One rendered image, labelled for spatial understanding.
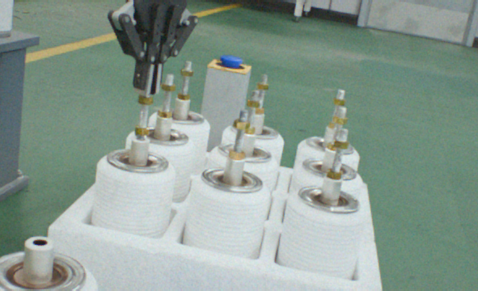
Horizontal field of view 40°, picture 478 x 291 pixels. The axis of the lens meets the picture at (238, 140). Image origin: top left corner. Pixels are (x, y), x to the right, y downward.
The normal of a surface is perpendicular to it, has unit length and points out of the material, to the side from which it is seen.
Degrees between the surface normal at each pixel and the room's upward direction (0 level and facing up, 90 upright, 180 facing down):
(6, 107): 90
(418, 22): 90
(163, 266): 90
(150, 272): 90
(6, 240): 0
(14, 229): 0
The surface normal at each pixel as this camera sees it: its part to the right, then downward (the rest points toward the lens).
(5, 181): 0.96, 0.22
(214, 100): -0.14, 0.26
